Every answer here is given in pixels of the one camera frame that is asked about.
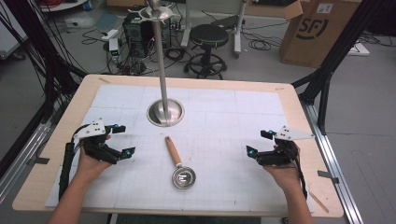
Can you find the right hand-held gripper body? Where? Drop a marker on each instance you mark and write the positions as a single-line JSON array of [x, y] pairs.
[[280, 152]]

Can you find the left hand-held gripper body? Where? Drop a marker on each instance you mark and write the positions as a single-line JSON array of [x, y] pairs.
[[93, 146]]

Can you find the person's left hand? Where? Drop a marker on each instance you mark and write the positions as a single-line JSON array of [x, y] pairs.
[[88, 166]]

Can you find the person's right hand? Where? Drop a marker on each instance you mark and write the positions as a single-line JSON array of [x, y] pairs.
[[285, 177]]

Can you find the white gridded mat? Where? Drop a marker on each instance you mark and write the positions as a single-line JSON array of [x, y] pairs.
[[218, 124]]

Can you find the beige tape piece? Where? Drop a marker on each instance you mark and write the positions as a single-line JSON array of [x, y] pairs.
[[104, 80]]

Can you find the black tape piece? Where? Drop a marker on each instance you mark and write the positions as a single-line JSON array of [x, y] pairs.
[[40, 160], [328, 176]]

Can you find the metal utensil stand with pole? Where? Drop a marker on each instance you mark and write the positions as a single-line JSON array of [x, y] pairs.
[[162, 62]]

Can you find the small white device green display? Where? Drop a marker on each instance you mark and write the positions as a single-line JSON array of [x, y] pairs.
[[114, 46]]

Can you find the white power strip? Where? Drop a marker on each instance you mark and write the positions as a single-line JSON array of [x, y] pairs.
[[109, 34]]

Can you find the black computer tower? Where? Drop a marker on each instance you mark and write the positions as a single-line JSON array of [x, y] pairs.
[[137, 34]]

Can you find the large cardboard box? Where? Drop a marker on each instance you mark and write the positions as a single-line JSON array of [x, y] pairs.
[[314, 40]]

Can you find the white metal stand leg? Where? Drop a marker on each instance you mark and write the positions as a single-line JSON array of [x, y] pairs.
[[238, 28], [186, 25]]

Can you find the black round stool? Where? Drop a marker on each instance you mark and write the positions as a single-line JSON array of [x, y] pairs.
[[208, 35]]

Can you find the black laptop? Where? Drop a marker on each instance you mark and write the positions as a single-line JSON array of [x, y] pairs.
[[229, 21]]

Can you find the white flat floor socket strip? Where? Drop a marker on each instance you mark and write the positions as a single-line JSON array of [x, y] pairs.
[[358, 49]]

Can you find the white round table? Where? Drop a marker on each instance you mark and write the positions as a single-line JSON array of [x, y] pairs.
[[59, 4]]

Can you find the aluminium rail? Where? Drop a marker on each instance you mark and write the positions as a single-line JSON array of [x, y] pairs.
[[21, 161], [333, 161]]

